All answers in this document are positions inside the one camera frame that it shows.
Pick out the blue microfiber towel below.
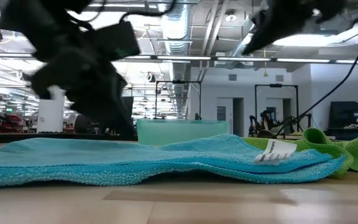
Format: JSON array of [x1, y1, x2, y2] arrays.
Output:
[[0, 133, 346, 188]]

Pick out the black table frame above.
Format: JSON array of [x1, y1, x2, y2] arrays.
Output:
[[0, 132, 138, 144]]

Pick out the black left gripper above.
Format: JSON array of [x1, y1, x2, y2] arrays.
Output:
[[30, 46, 136, 141]]

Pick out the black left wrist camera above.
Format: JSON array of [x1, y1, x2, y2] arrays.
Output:
[[94, 21, 141, 62]]

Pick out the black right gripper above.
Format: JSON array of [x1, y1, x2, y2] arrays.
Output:
[[242, 0, 347, 55]]

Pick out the teal translucent plastic basket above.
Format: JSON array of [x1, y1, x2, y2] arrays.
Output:
[[136, 119, 229, 146]]

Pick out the black cabinet with screen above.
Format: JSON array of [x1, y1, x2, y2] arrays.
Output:
[[327, 101, 358, 140]]

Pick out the yellow hanging cord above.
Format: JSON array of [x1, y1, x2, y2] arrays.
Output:
[[262, 49, 269, 77]]

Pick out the red storage bin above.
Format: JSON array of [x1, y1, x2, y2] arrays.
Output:
[[0, 114, 23, 134]]

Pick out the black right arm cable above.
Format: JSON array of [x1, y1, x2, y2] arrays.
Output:
[[273, 21, 358, 138]]

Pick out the long light bar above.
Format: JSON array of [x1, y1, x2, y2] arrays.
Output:
[[0, 52, 358, 65]]

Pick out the white round pillar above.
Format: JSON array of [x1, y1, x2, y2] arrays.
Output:
[[37, 85, 65, 134]]

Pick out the silver ceiling duct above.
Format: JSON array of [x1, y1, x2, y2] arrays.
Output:
[[231, 18, 260, 57], [157, 0, 193, 119]]

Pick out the black background robot arms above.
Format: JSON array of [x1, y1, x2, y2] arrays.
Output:
[[249, 110, 313, 138]]

